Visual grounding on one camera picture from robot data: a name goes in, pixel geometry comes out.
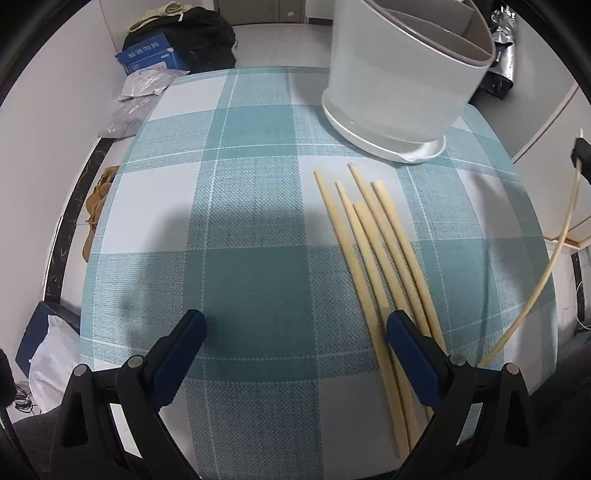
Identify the navy bag with white plastic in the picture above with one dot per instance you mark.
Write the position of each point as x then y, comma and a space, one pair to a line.
32, 323

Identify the black fuzzy cloth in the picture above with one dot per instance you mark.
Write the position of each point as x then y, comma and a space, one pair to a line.
3, 378

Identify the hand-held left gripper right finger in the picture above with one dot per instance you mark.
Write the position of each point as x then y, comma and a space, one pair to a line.
415, 364

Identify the beige cloth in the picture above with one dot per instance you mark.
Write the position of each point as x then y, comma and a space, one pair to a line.
166, 11

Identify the white utensil holder grey inside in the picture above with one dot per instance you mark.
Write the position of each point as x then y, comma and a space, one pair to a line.
392, 92

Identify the brown suede shoe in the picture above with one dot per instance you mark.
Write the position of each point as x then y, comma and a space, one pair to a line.
94, 207
108, 177

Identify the grey plastic parcel bag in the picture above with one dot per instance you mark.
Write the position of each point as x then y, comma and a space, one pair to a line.
124, 117

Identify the blue cardboard box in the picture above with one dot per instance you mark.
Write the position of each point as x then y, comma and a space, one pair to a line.
147, 55

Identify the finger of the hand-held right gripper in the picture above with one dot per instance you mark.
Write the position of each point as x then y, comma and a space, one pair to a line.
582, 154

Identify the teal white checked tablecloth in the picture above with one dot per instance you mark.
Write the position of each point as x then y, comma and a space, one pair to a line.
254, 277

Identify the grey brown door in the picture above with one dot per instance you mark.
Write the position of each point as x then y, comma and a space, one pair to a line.
263, 9

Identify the white plastic parcel bag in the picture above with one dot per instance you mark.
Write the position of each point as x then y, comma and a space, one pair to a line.
147, 83

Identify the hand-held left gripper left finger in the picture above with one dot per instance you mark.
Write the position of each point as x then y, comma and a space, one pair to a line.
180, 355

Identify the silver folded umbrella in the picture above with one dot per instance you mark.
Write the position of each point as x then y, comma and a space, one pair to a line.
501, 60

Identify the black bag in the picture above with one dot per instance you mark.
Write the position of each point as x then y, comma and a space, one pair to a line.
207, 41

